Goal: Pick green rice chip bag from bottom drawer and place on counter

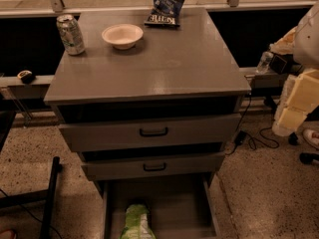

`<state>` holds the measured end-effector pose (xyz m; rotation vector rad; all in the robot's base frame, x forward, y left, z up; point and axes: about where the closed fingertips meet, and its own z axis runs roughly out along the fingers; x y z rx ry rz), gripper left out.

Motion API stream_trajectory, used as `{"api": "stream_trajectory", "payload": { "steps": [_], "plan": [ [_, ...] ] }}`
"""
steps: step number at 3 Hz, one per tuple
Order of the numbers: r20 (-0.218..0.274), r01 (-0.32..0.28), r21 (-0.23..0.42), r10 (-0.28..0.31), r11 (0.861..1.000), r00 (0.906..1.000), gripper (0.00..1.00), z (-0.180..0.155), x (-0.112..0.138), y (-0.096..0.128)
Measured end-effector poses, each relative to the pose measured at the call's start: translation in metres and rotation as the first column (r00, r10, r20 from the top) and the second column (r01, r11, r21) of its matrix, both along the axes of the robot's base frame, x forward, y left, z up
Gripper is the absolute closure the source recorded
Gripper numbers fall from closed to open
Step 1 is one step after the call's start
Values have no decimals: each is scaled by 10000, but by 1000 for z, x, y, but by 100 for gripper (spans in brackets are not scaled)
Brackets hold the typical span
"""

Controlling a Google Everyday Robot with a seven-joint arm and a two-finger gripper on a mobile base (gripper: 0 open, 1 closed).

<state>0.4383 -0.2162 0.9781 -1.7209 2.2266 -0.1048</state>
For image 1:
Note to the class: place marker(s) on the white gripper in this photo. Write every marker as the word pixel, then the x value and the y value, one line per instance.
pixel 307 40

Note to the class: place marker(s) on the green rice chip bag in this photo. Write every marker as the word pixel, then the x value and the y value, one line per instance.
pixel 137 223

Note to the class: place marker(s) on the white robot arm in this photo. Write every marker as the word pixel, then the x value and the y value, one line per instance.
pixel 306 40

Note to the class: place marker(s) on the middle grey drawer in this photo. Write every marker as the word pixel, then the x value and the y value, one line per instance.
pixel 153 166

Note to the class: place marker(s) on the grey drawer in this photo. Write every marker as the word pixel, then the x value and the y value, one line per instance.
pixel 97 136
pixel 153 166
pixel 180 206

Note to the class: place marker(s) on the top grey drawer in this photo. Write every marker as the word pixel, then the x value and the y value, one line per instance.
pixel 97 136

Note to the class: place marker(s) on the grey drawer cabinet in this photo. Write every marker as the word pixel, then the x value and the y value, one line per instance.
pixel 168 73

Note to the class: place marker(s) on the blue kettle chip bag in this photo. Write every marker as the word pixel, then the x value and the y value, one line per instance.
pixel 165 13

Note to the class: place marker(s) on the bottom grey drawer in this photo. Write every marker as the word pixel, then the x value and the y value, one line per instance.
pixel 180 206

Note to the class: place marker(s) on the black desk leg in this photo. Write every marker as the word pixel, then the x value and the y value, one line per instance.
pixel 274 105

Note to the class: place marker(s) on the small black box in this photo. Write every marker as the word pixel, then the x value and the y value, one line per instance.
pixel 281 64

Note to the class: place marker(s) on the white sneaker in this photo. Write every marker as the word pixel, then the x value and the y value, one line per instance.
pixel 312 137

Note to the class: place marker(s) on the clear water bottle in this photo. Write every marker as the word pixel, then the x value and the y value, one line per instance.
pixel 264 63

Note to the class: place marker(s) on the black chair base right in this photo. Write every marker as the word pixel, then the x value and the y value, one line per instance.
pixel 308 158

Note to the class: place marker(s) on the white paper bowl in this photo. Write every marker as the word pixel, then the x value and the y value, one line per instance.
pixel 122 36

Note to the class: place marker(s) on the green white soda can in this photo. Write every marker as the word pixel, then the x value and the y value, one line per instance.
pixel 70 34

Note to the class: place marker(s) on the black chair leg left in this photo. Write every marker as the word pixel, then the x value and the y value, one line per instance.
pixel 46 195

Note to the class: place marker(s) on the yellow black tape measure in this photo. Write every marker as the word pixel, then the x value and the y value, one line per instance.
pixel 26 77

